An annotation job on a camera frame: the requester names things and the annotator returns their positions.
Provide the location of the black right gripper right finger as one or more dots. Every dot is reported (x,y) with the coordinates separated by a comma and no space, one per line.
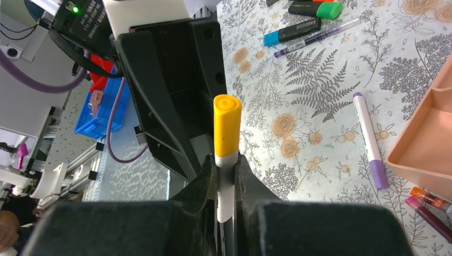
(267,225)

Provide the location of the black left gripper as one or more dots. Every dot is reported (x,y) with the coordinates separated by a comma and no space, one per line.
(174,70)

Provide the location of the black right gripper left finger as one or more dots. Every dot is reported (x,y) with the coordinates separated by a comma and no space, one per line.
(104,228)

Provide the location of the white marker yellow cap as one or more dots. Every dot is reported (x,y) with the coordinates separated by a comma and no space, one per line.
(227,120)

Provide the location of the white marker purple cap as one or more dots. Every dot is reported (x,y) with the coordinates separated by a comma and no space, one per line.
(373,153)

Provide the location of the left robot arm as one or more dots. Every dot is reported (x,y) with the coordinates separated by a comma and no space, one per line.
(85,25)

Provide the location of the blue plastic storage bin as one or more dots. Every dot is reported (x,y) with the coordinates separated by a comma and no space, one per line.
(95,126)

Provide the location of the blue cap black highlighter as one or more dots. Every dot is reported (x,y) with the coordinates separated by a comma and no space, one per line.
(292,32)

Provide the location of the floral tablecloth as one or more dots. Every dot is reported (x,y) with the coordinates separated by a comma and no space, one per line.
(300,132)

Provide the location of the orange cap black highlighter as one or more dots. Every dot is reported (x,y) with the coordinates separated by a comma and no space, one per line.
(317,0)

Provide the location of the orange gel pen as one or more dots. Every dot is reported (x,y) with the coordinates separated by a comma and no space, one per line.
(435,201)

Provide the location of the magenta gel pen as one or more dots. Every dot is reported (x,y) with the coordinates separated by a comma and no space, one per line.
(429,217)

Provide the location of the green cap black highlighter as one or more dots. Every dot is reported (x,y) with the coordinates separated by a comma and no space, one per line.
(325,10)

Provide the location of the peach plastic file organizer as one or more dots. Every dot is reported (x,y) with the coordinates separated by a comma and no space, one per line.
(422,153)

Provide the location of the purple clear gel pen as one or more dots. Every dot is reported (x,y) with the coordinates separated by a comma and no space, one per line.
(318,37)

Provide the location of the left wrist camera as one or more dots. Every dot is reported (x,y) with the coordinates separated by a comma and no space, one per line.
(124,15)

